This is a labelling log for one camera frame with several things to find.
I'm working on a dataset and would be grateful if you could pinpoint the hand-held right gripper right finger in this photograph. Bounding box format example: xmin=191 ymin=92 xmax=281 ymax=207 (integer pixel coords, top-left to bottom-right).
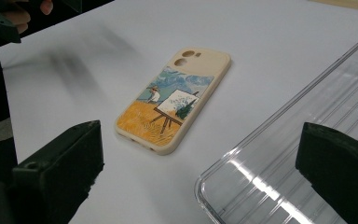
xmin=295 ymin=121 xmax=358 ymax=224

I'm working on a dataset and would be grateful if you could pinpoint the wooden table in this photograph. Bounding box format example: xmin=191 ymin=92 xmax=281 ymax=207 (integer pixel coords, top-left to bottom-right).
xmin=307 ymin=0 xmax=358 ymax=13

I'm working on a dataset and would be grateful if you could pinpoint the clear plastic tray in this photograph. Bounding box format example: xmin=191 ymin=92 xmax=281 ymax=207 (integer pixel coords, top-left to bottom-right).
xmin=194 ymin=26 xmax=358 ymax=224

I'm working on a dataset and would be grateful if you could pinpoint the white board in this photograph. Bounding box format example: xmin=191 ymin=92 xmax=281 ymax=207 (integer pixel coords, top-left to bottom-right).
xmin=0 ymin=0 xmax=358 ymax=224

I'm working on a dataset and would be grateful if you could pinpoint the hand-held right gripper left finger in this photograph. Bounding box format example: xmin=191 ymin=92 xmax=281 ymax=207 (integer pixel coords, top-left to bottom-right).
xmin=11 ymin=119 xmax=105 ymax=224

